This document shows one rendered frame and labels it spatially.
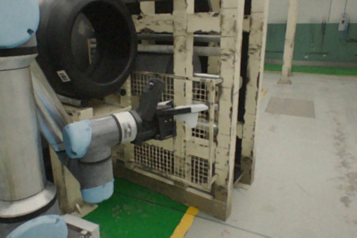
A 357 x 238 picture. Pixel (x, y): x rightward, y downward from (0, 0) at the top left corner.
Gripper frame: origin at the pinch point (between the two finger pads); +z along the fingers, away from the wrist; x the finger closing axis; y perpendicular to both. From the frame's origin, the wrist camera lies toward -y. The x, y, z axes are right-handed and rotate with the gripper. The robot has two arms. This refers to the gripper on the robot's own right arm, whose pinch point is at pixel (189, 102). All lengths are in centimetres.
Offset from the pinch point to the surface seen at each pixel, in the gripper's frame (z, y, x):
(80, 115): -5, 11, -78
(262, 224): 90, 102, -38
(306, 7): 887, -138, -377
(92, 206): 10, 88, -127
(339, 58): 931, 38, -292
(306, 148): 230, 97, -74
